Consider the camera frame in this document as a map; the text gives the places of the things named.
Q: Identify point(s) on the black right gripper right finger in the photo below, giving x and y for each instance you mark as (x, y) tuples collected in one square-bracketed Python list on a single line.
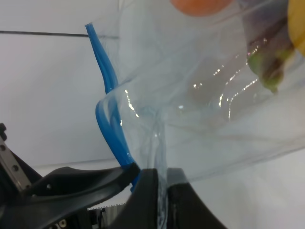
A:
[(185, 208)]

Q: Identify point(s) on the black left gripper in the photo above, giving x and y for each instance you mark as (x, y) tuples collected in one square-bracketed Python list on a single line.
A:
[(33, 202)]

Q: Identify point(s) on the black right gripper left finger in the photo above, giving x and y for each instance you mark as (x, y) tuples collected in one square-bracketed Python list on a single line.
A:
[(140, 211)]

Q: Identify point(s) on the clear zip bag blue seal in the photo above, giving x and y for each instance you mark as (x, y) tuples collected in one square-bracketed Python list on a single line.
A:
[(180, 94)]

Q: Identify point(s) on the purple eggplant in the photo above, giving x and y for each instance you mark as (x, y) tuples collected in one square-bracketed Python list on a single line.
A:
[(268, 44)]

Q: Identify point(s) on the orange fruit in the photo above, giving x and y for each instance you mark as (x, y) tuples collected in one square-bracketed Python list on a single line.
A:
[(200, 8)]

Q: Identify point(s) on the yellow pear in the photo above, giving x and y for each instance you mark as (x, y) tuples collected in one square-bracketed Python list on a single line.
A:
[(296, 24)]

